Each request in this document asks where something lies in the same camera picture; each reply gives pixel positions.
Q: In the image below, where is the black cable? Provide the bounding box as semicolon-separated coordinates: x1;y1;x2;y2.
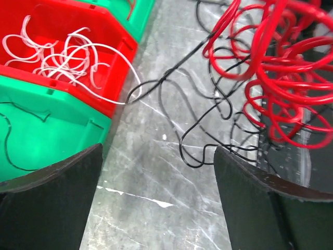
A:
0;101;52;172
124;0;287;169

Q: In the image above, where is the dark red thin cable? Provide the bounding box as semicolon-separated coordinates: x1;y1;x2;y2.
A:
126;0;137;21

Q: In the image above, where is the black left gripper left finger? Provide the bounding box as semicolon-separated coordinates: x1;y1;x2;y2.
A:
1;143;103;249

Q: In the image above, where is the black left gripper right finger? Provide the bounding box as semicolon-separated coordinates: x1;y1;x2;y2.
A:
214;147;332;249

